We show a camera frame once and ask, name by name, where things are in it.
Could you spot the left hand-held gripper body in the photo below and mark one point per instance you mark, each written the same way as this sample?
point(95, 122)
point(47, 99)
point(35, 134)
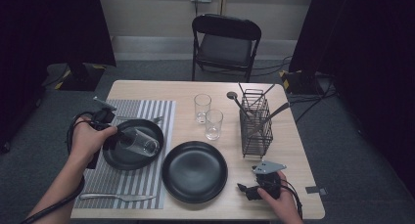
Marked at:
point(104, 116)

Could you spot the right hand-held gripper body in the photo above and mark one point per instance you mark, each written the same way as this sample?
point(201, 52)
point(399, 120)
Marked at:
point(270, 186)

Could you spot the black round plate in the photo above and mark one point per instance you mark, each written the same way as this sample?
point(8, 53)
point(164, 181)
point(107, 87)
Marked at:
point(130, 160)
point(194, 171)

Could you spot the clear drinking glass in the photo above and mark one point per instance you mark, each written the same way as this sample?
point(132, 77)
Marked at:
point(214, 127)
point(202, 110)
point(145, 145)

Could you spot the person's right hand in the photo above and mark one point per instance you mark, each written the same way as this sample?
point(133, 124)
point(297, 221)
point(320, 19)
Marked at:
point(285, 206)

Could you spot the person's left hand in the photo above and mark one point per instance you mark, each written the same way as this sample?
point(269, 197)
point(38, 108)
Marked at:
point(86, 142)

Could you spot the stand base with hazard tape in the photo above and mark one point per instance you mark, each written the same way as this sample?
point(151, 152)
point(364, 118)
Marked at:
point(81, 82)
point(300, 83)

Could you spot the grey tape piece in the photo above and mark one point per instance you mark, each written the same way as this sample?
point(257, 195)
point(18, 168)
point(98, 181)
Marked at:
point(314, 190)

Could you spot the grey white striped placemat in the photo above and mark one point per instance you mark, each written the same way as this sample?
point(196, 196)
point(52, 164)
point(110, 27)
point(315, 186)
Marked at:
point(147, 185)

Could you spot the dark metal spoon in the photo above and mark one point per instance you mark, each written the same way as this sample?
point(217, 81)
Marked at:
point(232, 95)

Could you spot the thin metal rod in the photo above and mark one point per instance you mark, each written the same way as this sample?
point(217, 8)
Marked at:
point(240, 88)
point(269, 88)

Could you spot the black curtain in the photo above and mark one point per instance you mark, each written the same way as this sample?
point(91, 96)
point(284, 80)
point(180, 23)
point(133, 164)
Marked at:
point(375, 54)
point(49, 28)

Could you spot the black folding chair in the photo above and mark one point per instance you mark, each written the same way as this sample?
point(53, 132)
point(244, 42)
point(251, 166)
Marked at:
point(225, 51)

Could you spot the wall conduit pipe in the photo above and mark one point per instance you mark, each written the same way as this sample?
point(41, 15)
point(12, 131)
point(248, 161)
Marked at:
point(223, 4)

